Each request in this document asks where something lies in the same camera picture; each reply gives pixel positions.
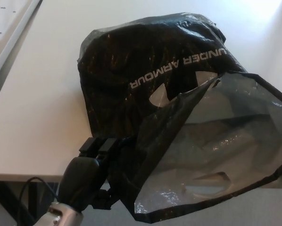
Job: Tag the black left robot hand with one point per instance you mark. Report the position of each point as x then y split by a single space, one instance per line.
77 181

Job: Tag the black printed plastic shopping bag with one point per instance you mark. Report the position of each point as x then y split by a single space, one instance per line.
122 70

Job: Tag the grey desk edge strip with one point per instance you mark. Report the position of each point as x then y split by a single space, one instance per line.
13 40

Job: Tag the white printed paper sheet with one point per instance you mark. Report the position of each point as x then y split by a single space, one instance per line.
2 18

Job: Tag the black metal table leg frame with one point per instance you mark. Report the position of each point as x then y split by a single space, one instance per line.
9 200

